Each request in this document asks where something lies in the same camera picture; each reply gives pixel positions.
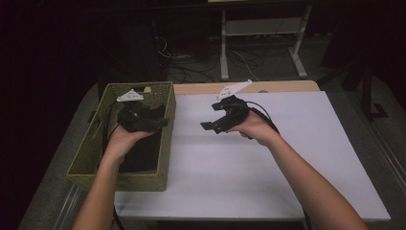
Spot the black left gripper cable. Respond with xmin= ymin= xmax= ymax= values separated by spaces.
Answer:
xmin=101 ymin=102 xmax=121 ymax=154

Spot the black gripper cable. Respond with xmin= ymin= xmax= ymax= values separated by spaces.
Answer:
xmin=245 ymin=101 xmax=282 ymax=135
xmin=101 ymin=102 xmax=121 ymax=154

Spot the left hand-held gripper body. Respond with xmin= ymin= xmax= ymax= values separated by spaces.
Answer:
xmin=116 ymin=88 xmax=155 ymax=132

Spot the green woven basket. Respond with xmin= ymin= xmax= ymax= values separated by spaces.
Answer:
xmin=66 ymin=80 xmax=177 ymax=193

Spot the black metal stand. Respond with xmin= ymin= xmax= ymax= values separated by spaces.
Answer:
xmin=319 ymin=57 xmax=390 ymax=122

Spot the person's left hand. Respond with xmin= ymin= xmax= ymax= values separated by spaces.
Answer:
xmin=103 ymin=125 xmax=154 ymax=162

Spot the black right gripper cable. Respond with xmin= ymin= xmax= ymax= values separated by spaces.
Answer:
xmin=245 ymin=101 xmax=282 ymax=135

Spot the white floor cable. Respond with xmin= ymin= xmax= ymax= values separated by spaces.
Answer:
xmin=232 ymin=50 xmax=260 ymax=81

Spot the tangle of black floor cables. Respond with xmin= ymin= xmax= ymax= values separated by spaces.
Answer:
xmin=154 ymin=34 xmax=266 ymax=84

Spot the white metal desk frame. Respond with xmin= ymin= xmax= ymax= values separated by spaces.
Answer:
xmin=219 ymin=4 xmax=313 ymax=81

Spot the white paper sheet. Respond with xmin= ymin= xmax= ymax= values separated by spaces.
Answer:
xmin=114 ymin=90 xmax=392 ymax=222

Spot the black garment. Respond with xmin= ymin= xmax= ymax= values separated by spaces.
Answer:
xmin=118 ymin=127 xmax=165 ymax=174

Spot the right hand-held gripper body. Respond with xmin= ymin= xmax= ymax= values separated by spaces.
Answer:
xmin=214 ymin=80 xmax=253 ymax=134

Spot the person's right hand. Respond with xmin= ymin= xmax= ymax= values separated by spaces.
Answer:
xmin=228 ymin=111 xmax=283 ymax=148

